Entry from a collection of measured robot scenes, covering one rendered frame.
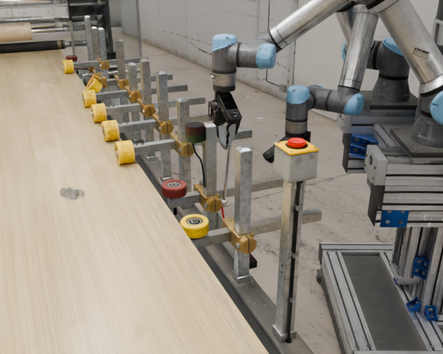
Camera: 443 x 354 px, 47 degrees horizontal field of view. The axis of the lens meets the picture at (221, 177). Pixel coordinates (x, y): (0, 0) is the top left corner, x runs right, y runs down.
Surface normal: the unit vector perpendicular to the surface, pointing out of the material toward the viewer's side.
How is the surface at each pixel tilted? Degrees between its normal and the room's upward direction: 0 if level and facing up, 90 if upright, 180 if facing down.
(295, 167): 90
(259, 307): 0
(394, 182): 90
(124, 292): 0
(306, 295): 0
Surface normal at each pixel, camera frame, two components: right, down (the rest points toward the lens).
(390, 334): 0.00, -0.91
